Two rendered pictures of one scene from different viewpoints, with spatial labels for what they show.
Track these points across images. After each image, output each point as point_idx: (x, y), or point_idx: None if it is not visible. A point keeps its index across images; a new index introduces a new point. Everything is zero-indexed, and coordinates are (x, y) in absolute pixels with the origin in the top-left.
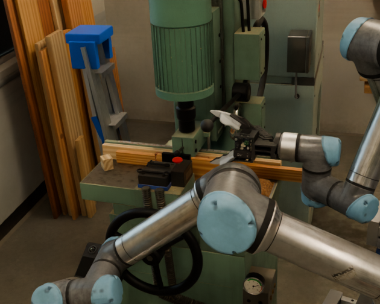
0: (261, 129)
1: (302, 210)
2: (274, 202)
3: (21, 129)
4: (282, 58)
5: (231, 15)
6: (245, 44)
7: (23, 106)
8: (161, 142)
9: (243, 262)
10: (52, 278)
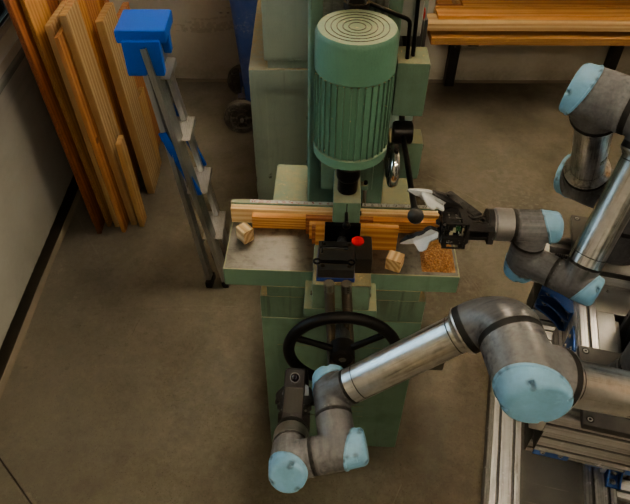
0: (460, 200)
1: None
2: (577, 356)
3: (35, 132)
4: None
5: None
6: (410, 76)
7: (32, 102)
8: (190, 109)
9: (419, 327)
10: (128, 316)
